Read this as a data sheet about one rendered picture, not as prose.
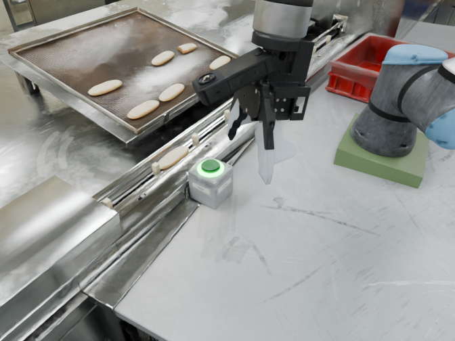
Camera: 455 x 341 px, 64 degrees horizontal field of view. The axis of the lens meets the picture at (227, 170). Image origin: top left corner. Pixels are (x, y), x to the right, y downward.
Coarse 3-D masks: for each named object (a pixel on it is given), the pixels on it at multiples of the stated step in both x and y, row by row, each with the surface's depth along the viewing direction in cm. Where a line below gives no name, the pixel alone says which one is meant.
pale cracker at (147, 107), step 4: (152, 100) 95; (140, 104) 93; (144, 104) 93; (148, 104) 93; (152, 104) 94; (156, 104) 95; (136, 108) 92; (140, 108) 92; (144, 108) 92; (148, 108) 93; (152, 108) 93; (132, 112) 91; (136, 112) 91; (140, 112) 91; (144, 112) 91; (148, 112) 92; (128, 116) 90; (132, 116) 90; (136, 116) 90; (140, 116) 91
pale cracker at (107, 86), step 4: (116, 80) 100; (100, 84) 97; (104, 84) 97; (108, 84) 97; (112, 84) 97; (116, 84) 98; (120, 84) 99; (92, 88) 95; (96, 88) 95; (100, 88) 95; (104, 88) 96; (108, 88) 96; (112, 88) 97; (116, 88) 98; (88, 92) 94; (92, 92) 94; (96, 92) 94; (100, 92) 95; (104, 92) 95
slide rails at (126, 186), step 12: (324, 48) 138; (228, 108) 103; (216, 120) 98; (204, 132) 94; (216, 132) 94; (180, 144) 90; (144, 168) 83; (168, 168) 83; (132, 180) 80; (120, 192) 77; (120, 204) 74
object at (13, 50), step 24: (96, 24) 121; (144, 24) 127; (168, 24) 128; (24, 48) 105; (48, 48) 107; (72, 48) 109; (96, 48) 111; (144, 48) 115; (168, 48) 117; (216, 48) 121; (48, 72) 99; (144, 72) 106; (120, 96) 96; (144, 96) 98; (192, 96) 99; (120, 120) 87
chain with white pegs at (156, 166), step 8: (328, 40) 143; (320, 48) 141; (224, 112) 98; (224, 120) 100; (216, 128) 97; (192, 136) 89; (192, 144) 91; (152, 168) 81; (152, 176) 82; (104, 200) 72; (120, 200) 76
